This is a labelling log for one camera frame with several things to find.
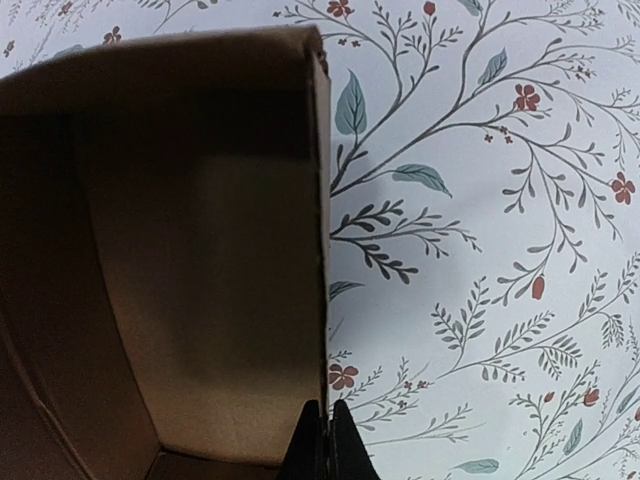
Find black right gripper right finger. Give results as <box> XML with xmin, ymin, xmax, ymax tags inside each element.
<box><xmin>328</xmin><ymin>400</ymin><xmax>378</xmax><ymax>480</ymax></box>

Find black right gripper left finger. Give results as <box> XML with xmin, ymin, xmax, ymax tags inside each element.
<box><xmin>282</xmin><ymin>400</ymin><xmax>326</xmax><ymax>480</ymax></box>

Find brown cardboard box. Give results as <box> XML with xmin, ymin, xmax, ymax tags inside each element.
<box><xmin>1</xmin><ymin>26</ymin><xmax>331</xmax><ymax>479</ymax></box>

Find floral patterned table mat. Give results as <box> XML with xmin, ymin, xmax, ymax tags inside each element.
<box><xmin>1</xmin><ymin>1</ymin><xmax>639</xmax><ymax>479</ymax></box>

